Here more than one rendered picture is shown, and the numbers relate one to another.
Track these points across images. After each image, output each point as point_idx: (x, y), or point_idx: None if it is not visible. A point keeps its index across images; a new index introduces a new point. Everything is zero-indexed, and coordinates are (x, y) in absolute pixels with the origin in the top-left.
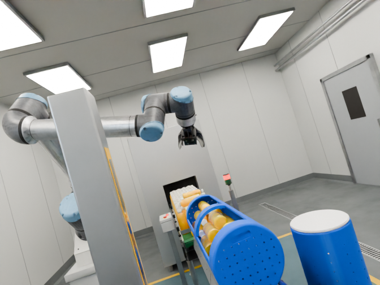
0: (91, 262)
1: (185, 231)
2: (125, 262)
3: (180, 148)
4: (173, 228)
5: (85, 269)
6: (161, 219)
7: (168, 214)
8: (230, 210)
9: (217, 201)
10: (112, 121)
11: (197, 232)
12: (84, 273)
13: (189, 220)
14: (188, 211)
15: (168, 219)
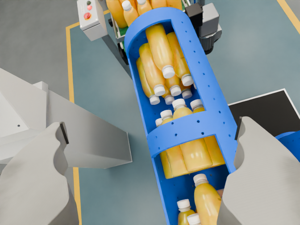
0: (3, 143)
1: (123, 38)
2: None
3: (66, 132)
4: (104, 34)
5: (1, 160)
6: (81, 19)
7: (90, 6)
8: (229, 173)
9: (193, 80)
10: None
11: (153, 156)
12: (4, 161)
13: (131, 50)
14: (128, 49)
15: (94, 24)
